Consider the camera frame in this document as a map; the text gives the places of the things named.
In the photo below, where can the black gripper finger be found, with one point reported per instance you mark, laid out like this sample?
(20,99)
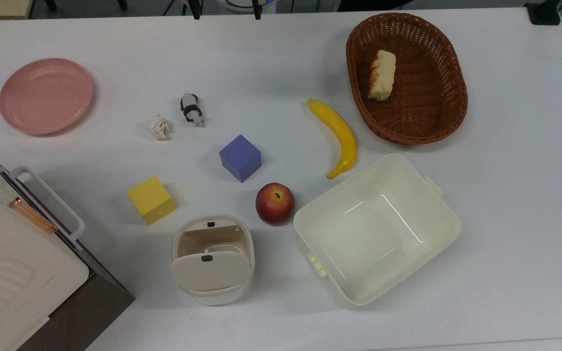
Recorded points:
(257,9)
(194,9)

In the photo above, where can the white paper ball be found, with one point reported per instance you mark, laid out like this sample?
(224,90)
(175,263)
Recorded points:
(158,127)

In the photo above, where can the cream trash can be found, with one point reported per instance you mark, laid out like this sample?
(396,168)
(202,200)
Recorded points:
(212,298)

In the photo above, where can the black white panda figurine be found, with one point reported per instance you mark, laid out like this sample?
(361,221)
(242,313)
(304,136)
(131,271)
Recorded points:
(191,110)

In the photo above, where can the bread slice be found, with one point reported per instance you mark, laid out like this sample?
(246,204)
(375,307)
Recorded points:
(382,75)

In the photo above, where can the yellow banana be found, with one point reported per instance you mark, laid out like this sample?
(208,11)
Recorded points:
(340,134)

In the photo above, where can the purple cube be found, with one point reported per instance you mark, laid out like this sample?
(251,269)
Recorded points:
(240,158)

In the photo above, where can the pink plate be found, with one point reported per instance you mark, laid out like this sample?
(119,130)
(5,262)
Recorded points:
(46,96)

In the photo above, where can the yellow cube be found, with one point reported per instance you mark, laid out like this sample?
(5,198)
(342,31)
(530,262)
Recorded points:
(151,200)

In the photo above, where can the brown wicker basket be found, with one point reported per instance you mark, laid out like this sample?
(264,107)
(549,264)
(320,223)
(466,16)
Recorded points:
(432,97)

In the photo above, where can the red apple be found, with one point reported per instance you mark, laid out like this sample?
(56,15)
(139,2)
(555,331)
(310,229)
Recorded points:
(274,204)

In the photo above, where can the orange cabinet door strip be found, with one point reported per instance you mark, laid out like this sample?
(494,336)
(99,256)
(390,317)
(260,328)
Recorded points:
(32,216)

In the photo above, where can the beige swing lid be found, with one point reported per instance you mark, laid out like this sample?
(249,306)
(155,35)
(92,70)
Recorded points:
(210,273)

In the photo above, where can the cream plastic bin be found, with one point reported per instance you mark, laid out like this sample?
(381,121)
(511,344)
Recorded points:
(437,229)

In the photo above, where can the black table clamp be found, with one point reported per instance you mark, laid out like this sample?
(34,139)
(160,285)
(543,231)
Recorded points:
(543,12)

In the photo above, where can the dark brown drawer box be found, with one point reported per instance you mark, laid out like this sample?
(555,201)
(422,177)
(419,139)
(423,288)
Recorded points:
(90,312)

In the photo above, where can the cream plastic cabinet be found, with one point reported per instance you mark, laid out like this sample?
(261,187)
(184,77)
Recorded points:
(8,292)

